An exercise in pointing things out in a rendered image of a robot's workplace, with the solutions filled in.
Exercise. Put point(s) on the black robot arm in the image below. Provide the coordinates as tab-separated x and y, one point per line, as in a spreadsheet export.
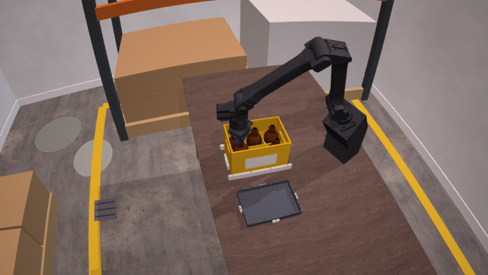
317	55

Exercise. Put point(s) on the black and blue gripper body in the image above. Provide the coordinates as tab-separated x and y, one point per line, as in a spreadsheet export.
243	128

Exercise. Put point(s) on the yellow divided crate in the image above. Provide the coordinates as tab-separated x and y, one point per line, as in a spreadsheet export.
261	156

